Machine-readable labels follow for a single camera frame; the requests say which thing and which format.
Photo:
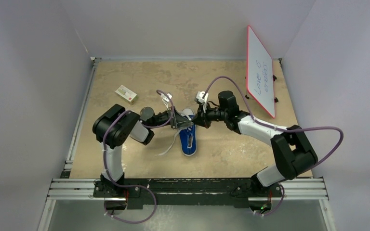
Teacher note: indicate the white shoelace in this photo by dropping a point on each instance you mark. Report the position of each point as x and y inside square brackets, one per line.
[171, 145]

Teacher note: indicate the white board red frame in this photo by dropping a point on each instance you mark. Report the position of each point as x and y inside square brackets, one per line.
[257, 52]

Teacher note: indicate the blue canvas sneaker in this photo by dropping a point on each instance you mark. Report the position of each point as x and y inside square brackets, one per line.
[188, 135]

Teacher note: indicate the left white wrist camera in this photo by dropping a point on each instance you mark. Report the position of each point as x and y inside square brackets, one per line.
[167, 100]

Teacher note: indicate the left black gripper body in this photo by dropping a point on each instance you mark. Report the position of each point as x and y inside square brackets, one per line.
[174, 123]

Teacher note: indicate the small white red box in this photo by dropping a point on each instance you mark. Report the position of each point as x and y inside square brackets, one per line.
[127, 95]

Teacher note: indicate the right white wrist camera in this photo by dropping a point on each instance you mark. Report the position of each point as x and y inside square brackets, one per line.
[202, 99]

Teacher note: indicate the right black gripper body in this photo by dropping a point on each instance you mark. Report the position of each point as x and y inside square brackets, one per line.
[205, 116]

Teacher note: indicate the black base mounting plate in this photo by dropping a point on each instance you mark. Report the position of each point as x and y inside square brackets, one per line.
[234, 192]

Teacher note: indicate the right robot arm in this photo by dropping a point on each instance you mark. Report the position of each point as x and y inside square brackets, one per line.
[292, 151]

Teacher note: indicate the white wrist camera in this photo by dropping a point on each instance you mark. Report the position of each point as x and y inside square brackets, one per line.
[202, 99]
[167, 100]

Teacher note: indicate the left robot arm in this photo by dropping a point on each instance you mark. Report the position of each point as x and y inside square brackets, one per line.
[117, 124]

